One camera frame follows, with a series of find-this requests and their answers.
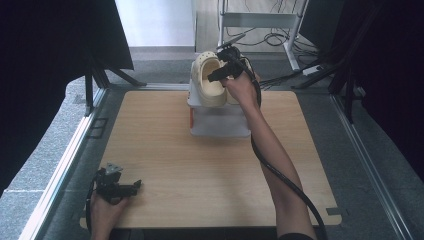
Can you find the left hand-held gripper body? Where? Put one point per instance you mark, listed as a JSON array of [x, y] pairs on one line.
[[107, 186]]

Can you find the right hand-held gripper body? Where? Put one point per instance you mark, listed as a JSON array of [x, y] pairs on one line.
[[231, 58]]

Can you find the person's left hand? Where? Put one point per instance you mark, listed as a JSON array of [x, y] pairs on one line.
[[106, 213]]

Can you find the person's right hand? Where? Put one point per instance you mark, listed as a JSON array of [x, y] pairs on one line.
[[241, 90]]

